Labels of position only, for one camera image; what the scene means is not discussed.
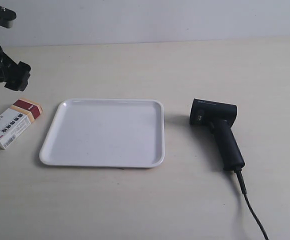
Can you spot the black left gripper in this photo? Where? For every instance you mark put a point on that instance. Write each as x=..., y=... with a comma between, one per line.
x=15, y=75

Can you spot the white red medicine box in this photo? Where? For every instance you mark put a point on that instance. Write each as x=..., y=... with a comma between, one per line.
x=16, y=119

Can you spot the black handheld barcode scanner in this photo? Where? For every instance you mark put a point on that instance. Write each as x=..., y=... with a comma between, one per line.
x=219, y=118

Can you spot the white square plastic tray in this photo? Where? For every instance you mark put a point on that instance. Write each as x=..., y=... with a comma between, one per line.
x=106, y=133

